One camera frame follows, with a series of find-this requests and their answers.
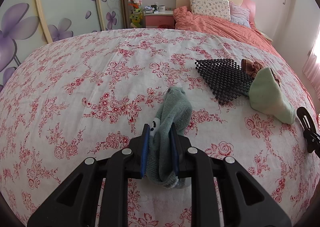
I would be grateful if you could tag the salmon pink duvet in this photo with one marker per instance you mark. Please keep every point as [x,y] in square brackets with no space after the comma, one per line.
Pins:
[185,20]

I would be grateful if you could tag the white mug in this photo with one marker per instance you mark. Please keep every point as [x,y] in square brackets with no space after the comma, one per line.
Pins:
[161,8]

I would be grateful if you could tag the grey green sock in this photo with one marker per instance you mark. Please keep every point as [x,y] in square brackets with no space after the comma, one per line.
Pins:
[176,110]

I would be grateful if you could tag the pink left nightstand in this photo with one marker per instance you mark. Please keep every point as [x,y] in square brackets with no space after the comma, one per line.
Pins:
[160,20]

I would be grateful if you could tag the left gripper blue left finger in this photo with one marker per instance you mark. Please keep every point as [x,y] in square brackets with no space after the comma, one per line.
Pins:
[144,149]

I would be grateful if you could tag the floral sliding wardrobe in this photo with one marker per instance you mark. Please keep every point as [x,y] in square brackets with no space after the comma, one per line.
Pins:
[29,24]

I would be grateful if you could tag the red floral tablecloth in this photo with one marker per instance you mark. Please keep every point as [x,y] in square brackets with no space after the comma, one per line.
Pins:
[89,95]

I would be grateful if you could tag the green frog plush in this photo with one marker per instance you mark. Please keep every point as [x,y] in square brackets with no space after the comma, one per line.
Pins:
[136,18]

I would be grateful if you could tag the floral white pillow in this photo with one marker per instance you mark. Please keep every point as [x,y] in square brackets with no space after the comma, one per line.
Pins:
[213,8]

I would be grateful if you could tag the red plaid scrunchie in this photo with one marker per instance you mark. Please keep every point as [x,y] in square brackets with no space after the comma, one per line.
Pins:
[252,67]

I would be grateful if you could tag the pink nightstand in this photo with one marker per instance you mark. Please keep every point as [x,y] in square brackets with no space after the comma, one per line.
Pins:
[266,36]
[160,20]

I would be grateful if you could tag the light green towel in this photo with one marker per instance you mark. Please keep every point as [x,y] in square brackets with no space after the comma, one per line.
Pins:
[266,97]

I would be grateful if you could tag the black mesh mat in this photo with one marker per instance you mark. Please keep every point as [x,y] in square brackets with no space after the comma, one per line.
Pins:
[225,78]

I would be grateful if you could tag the pink right nightstand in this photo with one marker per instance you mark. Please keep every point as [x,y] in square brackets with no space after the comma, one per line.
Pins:
[266,36]

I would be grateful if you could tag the pink striped pillow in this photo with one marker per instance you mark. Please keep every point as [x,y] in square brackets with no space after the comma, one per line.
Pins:
[239,15]

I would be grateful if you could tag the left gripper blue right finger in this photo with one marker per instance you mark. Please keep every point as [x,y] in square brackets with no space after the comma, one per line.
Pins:
[177,143]

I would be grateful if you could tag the pink window curtain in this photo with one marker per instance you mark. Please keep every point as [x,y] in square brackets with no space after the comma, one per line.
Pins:
[311,68]

